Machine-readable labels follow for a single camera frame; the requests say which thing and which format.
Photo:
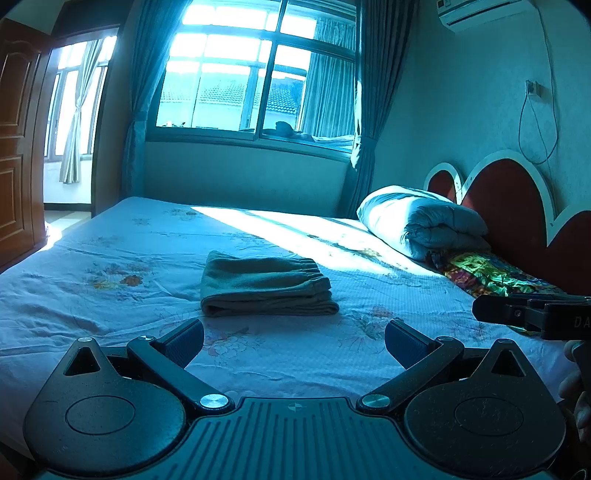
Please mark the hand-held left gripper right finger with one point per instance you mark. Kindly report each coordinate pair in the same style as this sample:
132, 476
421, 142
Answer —
402, 344

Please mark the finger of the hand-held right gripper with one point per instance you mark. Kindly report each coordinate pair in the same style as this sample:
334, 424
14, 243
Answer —
498, 310

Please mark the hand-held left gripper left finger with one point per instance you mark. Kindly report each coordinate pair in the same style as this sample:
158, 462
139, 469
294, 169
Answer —
184, 344

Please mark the green fleece pants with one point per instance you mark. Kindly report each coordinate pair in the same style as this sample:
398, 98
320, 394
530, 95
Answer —
265, 288

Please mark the person's right hand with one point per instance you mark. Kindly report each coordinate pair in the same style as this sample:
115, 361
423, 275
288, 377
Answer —
572, 385

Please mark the colourful patterned pillow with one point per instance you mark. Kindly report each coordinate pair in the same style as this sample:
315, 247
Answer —
489, 272

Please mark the bed with floral sheet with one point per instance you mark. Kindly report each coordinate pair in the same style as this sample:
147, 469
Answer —
138, 258

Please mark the red headboard with white rim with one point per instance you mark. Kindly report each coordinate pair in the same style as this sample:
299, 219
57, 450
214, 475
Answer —
508, 203

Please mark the folded white quilt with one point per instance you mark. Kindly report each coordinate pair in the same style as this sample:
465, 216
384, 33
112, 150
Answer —
415, 217

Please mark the dark window curtain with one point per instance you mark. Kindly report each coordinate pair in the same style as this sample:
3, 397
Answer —
147, 92
383, 101

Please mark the white tied curtain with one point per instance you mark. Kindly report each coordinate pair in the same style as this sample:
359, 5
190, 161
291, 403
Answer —
78, 120

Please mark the brown wooden door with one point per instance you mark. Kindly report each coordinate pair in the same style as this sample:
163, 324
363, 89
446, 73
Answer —
18, 147

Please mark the hallway window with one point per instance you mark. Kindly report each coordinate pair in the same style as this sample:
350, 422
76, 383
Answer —
62, 101

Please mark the bedroom window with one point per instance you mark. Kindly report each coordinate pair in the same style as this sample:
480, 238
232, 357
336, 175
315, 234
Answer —
249, 78

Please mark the sheer window curtain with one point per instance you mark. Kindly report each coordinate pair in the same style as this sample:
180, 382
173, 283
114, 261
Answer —
328, 78

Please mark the white air conditioner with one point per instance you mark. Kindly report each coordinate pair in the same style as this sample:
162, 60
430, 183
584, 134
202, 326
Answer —
485, 11

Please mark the wall socket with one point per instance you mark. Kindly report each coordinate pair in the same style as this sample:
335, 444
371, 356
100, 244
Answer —
533, 87

